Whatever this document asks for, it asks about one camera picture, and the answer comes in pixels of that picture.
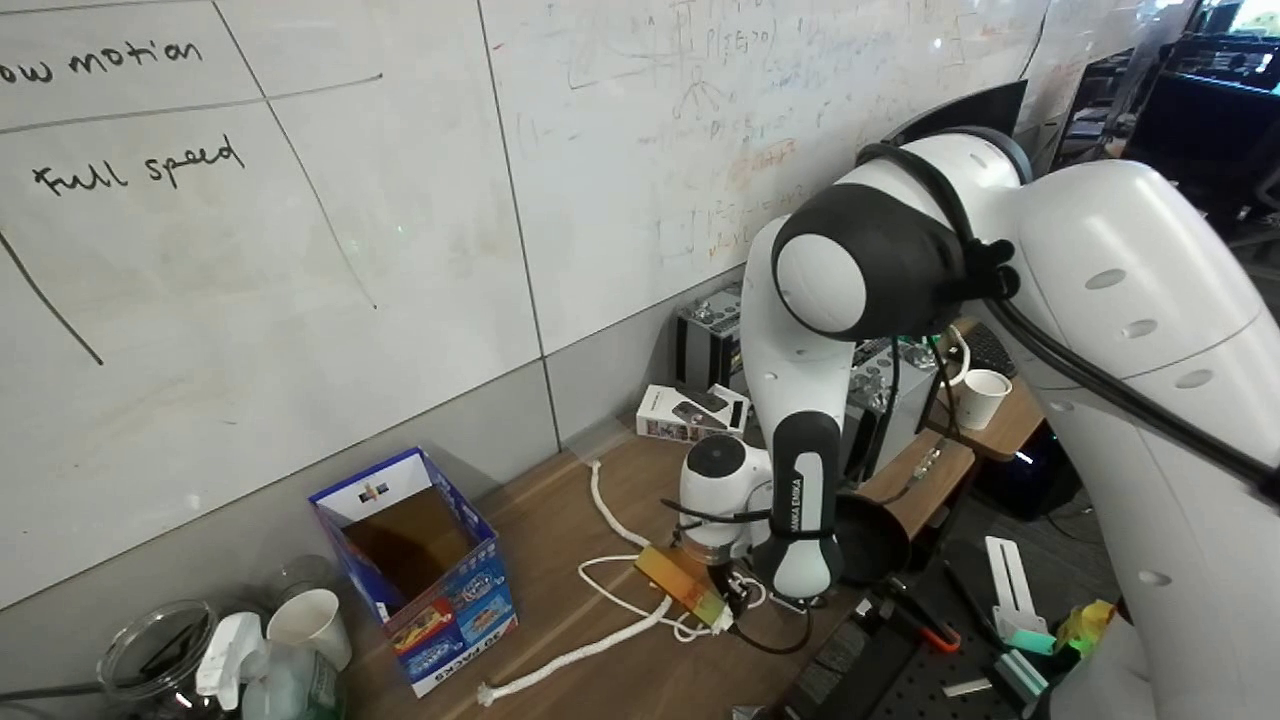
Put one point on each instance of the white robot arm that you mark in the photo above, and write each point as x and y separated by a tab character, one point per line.
1145	340

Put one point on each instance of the white small product box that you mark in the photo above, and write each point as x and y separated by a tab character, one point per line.
686	418

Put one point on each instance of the grey battery box far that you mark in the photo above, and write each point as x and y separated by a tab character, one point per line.
709	338

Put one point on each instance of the grey battery box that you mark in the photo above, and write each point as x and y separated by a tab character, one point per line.
709	338
884	400

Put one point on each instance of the grey battery box near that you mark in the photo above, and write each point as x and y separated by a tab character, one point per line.
884	400

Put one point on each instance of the blue cardboard snack box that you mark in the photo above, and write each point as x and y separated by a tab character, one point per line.
426	565

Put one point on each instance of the black frying pan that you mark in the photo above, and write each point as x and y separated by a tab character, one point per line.
868	537

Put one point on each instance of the white cup on shelf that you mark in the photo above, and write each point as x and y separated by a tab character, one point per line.
983	395

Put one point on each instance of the white paper cup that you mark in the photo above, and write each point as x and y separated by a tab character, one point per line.
312	622

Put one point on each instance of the white spray bottle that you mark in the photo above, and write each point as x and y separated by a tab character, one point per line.
220	666

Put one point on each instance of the orange handled black tool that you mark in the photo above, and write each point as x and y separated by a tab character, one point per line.
918	617

